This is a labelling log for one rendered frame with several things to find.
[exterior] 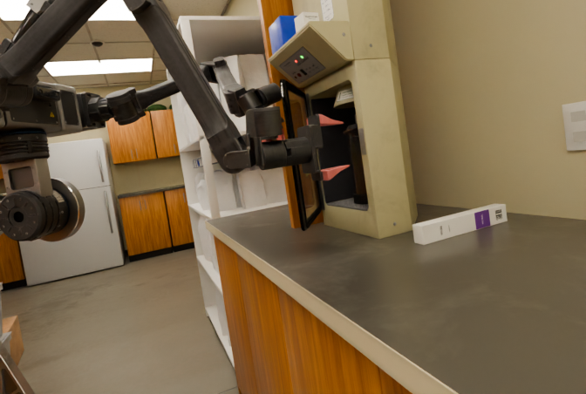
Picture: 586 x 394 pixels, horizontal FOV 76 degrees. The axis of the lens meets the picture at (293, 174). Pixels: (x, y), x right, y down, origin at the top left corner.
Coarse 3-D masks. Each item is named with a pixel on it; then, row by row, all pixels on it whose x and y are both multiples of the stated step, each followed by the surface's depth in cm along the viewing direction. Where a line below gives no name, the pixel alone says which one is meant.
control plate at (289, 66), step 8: (304, 48) 101; (296, 56) 107; (304, 56) 104; (312, 56) 102; (288, 64) 114; (296, 64) 111; (304, 64) 108; (320, 64) 103; (288, 72) 119; (296, 72) 115; (312, 72) 110; (296, 80) 120; (304, 80) 117
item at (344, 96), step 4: (340, 88) 110; (344, 88) 108; (348, 88) 107; (340, 92) 109; (344, 92) 108; (348, 92) 107; (352, 92) 106; (340, 96) 109; (344, 96) 107; (348, 96) 106; (352, 96) 106; (336, 100) 111; (340, 100) 108; (344, 100) 107; (348, 100) 106; (352, 100) 105; (336, 104) 110; (340, 104) 108; (344, 104) 119; (348, 104) 120; (352, 104) 120; (336, 108) 117; (340, 108) 119
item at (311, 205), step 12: (300, 108) 113; (288, 120) 95; (300, 120) 111; (288, 132) 95; (300, 168) 102; (312, 180) 117; (312, 192) 114; (300, 204) 96; (312, 204) 112; (300, 216) 96
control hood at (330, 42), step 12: (312, 24) 91; (324, 24) 92; (336, 24) 94; (348, 24) 95; (300, 36) 97; (312, 36) 94; (324, 36) 92; (336, 36) 94; (348, 36) 95; (288, 48) 106; (300, 48) 102; (312, 48) 99; (324, 48) 96; (336, 48) 94; (348, 48) 95; (276, 60) 116; (324, 60) 101; (336, 60) 97; (348, 60) 95; (324, 72) 106; (300, 84) 121
